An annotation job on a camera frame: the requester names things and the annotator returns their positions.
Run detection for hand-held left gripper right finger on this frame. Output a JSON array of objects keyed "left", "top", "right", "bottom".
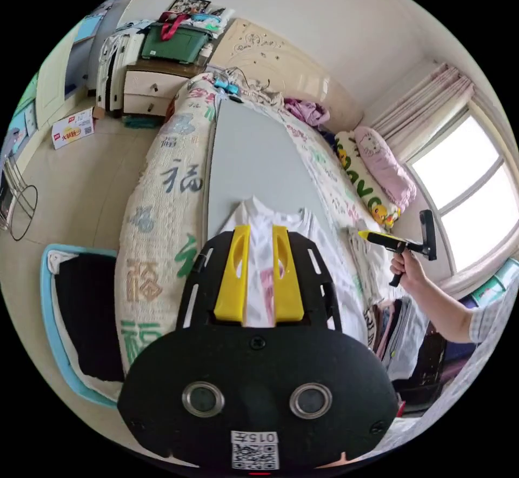
[{"left": 272, "top": 224, "right": 304, "bottom": 323}]

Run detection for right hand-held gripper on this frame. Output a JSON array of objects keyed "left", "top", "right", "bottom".
[{"left": 358, "top": 231, "right": 424, "bottom": 288}]

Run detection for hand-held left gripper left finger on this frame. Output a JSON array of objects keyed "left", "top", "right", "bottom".
[{"left": 214, "top": 224, "right": 250, "bottom": 322}]

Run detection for person's right forearm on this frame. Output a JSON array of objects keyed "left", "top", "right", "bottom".
[{"left": 410, "top": 277, "right": 476, "bottom": 344}]

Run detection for white short sleeve shirt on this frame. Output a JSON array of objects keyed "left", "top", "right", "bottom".
[{"left": 218, "top": 196, "right": 357, "bottom": 327}]

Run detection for person's right hand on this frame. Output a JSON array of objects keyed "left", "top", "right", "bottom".
[{"left": 390, "top": 251, "right": 429, "bottom": 290}]

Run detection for white folded cloth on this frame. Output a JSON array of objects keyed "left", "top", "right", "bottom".
[{"left": 348, "top": 226, "right": 387, "bottom": 304}]

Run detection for white pillow with yellow print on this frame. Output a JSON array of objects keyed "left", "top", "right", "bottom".
[{"left": 334, "top": 131, "right": 402, "bottom": 230}]

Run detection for pink pillow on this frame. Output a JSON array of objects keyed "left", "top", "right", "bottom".
[{"left": 353, "top": 125, "right": 417, "bottom": 211}]

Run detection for pile of clothes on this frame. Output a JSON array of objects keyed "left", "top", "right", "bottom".
[{"left": 364, "top": 295, "right": 427, "bottom": 381}]

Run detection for bed with printed quilt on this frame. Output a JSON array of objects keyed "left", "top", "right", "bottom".
[{"left": 113, "top": 17, "right": 410, "bottom": 377}]

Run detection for window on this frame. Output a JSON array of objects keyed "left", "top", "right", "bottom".
[{"left": 405, "top": 104, "right": 516, "bottom": 277}]

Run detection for grey flat folding board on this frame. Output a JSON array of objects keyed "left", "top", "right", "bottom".
[{"left": 207, "top": 96, "right": 326, "bottom": 240}]

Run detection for person's body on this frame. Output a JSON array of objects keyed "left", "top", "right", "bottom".
[{"left": 377, "top": 279, "right": 516, "bottom": 453}]

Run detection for purple bunched garment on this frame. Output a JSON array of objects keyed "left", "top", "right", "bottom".
[{"left": 283, "top": 97, "right": 331, "bottom": 128}]

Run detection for pink curtain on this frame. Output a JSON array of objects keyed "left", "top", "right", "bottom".
[{"left": 371, "top": 62, "right": 475, "bottom": 154}]

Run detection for blue-rimmed black cushion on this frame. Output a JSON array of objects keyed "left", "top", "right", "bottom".
[{"left": 40, "top": 244, "right": 127, "bottom": 408}]

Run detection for beige crumpled cloth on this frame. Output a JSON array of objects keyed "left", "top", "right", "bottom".
[{"left": 239, "top": 80, "right": 285, "bottom": 110}]

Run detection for small blue gadget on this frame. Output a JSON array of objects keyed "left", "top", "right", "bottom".
[{"left": 214, "top": 74, "right": 241, "bottom": 96}]

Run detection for white bedside cupboard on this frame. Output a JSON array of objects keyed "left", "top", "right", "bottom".
[{"left": 121, "top": 0, "right": 237, "bottom": 118}]

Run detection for printed white carton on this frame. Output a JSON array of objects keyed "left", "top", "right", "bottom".
[{"left": 50, "top": 107, "right": 107, "bottom": 151}]

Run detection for metal stool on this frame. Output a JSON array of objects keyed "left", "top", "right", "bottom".
[{"left": 0, "top": 156, "right": 39, "bottom": 242}]

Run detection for white suitcase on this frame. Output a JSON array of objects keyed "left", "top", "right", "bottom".
[{"left": 95, "top": 34, "right": 145, "bottom": 112}]

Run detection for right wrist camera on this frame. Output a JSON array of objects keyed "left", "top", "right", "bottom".
[{"left": 419, "top": 210, "right": 438, "bottom": 261}]

